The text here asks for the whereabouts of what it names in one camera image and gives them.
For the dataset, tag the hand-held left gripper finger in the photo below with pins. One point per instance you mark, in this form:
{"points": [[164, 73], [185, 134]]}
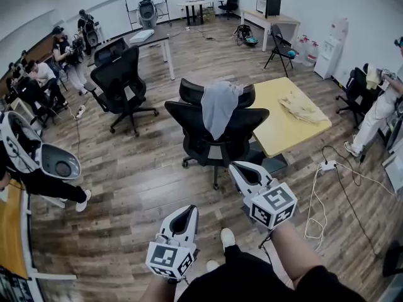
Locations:
{"points": [[168, 226], [193, 225]]}

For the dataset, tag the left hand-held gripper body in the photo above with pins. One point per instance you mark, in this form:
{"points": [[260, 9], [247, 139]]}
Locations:
{"points": [[170, 258]]}

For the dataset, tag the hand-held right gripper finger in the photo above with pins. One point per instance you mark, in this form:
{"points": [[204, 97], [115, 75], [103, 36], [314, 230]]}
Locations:
{"points": [[237, 181], [258, 170]]}

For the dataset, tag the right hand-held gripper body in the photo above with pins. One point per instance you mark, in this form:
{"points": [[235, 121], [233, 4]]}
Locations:
{"points": [[274, 204]]}

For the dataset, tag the grey clothing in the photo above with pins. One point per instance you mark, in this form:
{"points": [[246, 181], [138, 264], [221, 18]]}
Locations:
{"points": [[218, 109]]}

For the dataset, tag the person's right forearm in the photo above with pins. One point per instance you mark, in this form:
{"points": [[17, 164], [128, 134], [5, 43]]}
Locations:
{"points": [[292, 250]]}

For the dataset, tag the person's left forearm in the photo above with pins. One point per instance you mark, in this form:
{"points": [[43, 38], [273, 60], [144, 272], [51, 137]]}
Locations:
{"points": [[157, 291]]}

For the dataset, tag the person's black clothing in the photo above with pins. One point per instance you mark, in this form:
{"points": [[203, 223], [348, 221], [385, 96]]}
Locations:
{"points": [[252, 282]]}

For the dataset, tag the black folding chair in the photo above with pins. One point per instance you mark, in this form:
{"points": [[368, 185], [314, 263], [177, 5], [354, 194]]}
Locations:
{"points": [[278, 47]]}

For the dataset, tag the person's white shoe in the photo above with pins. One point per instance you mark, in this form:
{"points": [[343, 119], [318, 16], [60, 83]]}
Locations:
{"points": [[212, 265], [227, 238]]}

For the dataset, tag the yellow square table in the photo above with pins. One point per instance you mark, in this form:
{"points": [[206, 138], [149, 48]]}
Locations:
{"points": [[283, 131]]}

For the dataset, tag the white power strip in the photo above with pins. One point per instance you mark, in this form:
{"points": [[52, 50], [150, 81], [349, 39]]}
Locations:
{"points": [[328, 165], [80, 111]]}

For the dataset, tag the beige crumpled cloth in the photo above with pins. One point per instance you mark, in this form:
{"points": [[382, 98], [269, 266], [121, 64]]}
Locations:
{"points": [[302, 109]]}

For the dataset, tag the teal object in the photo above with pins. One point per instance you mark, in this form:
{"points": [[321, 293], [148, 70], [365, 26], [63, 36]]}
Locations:
{"points": [[292, 53]]}

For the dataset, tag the white grey pod device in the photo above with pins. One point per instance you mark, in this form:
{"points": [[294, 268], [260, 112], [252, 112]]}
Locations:
{"points": [[147, 13], [58, 165]]}

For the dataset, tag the clear water bottle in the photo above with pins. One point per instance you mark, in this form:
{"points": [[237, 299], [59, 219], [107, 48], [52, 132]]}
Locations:
{"points": [[303, 49], [311, 53]]}

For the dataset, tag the black open bag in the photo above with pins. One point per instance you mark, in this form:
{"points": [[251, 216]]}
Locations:
{"points": [[247, 36]]}

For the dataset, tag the white water dispenser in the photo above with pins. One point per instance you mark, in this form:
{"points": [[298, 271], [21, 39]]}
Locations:
{"points": [[329, 52]]}

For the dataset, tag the pale yellow cloth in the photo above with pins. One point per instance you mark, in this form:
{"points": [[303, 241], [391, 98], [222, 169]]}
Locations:
{"points": [[373, 77]]}

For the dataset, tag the light wooden desk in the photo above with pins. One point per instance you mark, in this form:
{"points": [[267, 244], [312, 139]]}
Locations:
{"points": [[285, 18]]}

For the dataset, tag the orange wooden table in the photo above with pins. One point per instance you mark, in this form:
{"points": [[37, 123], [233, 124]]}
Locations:
{"points": [[11, 231]]}

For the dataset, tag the green boxes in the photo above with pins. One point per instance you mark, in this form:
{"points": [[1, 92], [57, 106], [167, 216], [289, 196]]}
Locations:
{"points": [[209, 14]]}

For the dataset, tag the black cube cabinet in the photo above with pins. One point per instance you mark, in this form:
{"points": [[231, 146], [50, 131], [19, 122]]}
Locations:
{"points": [[272, 5]]}

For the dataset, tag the dark table with white legs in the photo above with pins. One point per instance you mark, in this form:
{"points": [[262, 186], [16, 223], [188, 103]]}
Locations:
{"points": [[160, 34]]}

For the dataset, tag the flat white box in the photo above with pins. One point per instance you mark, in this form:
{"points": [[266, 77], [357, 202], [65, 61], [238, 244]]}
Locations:
{"points": [[141, 36]]}

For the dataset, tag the round white table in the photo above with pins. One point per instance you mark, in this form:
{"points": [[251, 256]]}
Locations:
{"points": [[192, 3]]}

